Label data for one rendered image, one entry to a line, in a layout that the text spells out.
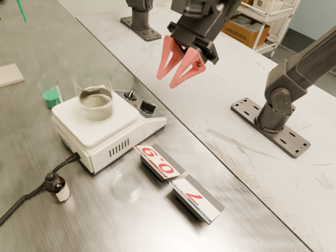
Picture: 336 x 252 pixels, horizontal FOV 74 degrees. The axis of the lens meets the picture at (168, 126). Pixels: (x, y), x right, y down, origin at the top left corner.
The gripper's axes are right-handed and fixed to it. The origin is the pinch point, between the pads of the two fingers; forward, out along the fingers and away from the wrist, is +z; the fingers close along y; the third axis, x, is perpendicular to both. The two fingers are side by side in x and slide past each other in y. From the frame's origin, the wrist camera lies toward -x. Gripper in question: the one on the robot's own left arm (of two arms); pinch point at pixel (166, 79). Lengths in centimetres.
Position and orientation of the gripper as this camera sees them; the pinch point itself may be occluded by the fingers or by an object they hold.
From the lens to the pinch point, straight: 43.6
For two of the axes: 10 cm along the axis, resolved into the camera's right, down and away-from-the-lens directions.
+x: 3.8, 2.1, 9.0
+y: 7.1, 5.6, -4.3
